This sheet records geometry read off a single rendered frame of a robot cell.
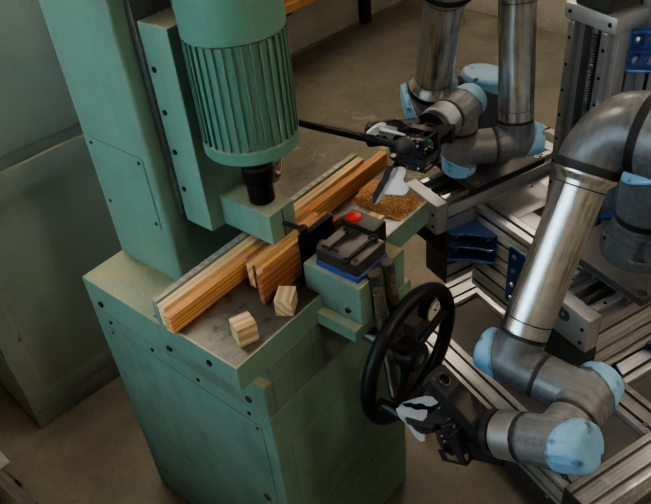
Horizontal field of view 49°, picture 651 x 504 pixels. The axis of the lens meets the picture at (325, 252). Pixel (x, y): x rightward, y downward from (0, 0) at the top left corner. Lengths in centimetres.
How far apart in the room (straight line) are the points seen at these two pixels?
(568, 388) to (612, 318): 47
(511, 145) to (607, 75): 23
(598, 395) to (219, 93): 74
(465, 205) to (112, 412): 134
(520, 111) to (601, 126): 50
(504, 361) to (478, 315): 116
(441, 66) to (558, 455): 91
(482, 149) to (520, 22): 26
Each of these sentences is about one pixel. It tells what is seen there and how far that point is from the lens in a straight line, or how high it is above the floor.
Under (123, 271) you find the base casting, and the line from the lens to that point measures 170.
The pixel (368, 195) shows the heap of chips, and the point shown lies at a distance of 158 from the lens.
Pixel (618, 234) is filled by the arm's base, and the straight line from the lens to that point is 157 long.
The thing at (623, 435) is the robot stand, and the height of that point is 21.
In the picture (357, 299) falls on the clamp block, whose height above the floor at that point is 93.
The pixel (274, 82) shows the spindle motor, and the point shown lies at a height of 130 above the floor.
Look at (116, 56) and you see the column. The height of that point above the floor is 133.
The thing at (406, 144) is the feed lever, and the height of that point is 117.
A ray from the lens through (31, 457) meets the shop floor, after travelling 250.
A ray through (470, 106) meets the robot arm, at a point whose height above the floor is 111.
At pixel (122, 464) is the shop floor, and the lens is 237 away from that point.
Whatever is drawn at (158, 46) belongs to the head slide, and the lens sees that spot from 130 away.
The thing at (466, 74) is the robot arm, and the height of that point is 105.
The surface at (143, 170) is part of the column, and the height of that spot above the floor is 109.
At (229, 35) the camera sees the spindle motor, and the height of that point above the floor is 140.
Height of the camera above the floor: 181
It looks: 39 degrees down
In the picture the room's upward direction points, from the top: 6 degrees counter-clockwise
